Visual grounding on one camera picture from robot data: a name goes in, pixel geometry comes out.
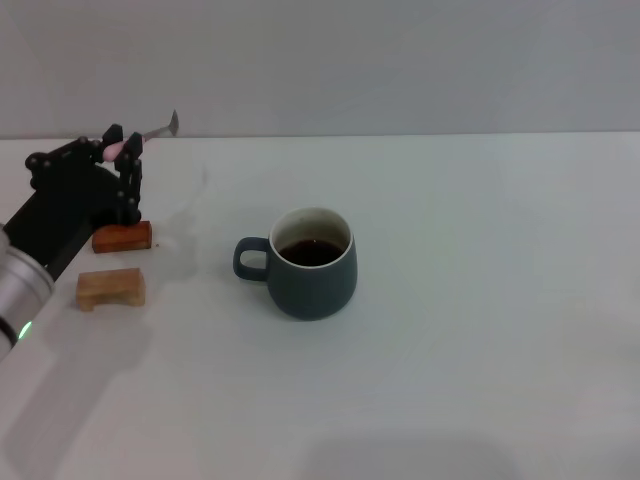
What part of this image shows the pink handled metal spoon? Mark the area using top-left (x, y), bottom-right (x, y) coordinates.
top-left (102, 109), bottom-right (180, 164)

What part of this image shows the red-brown wooden block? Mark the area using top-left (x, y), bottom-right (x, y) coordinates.
top-left (92, 221), bottom-right (152, 254)

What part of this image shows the light wooden spoon rest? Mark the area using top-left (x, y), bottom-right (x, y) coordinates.
top-left (75, 268), bottom-right (147, 312)

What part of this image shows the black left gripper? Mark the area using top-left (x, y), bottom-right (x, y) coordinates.
top-left (2, 123), bottom-right (146, 282)

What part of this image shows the dark grey coffee cup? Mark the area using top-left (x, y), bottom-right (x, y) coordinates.
top-left (232, 206), bottom-right (359, 322)

